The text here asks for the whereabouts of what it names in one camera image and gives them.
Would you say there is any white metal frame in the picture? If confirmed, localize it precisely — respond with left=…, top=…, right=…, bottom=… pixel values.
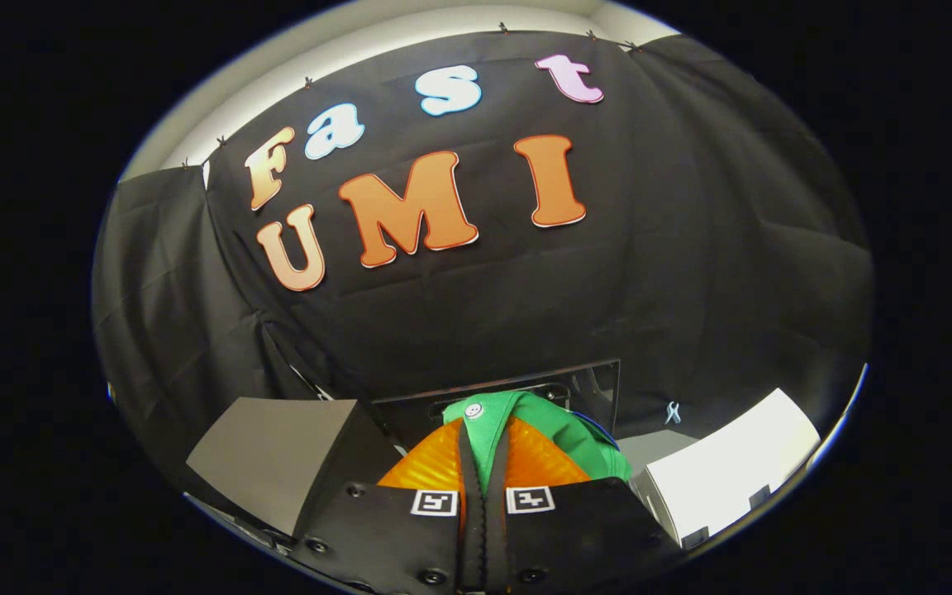
left=278, top=343, right=336, bottom=403

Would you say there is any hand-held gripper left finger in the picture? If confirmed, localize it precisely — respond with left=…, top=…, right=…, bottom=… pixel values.
left=288, top=417, right=487, bottom=595

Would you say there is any row of black cloth clips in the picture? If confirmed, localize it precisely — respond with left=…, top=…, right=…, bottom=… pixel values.
left=181, top=22, right=639, bottom=169

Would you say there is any white box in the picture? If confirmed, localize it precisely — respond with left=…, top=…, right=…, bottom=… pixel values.
left=631, top=388, right=822, bottom=551

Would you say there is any green shirt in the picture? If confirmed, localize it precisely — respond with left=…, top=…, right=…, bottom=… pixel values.
left=443, top=390, right=634, bottom=497

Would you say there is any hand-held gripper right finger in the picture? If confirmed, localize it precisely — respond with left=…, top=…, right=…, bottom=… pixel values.
left=486, top=417, right=685, bottom=595

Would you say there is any grey box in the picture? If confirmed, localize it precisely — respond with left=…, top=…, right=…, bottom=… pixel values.
left=187, top=397, right=404, bottom=540

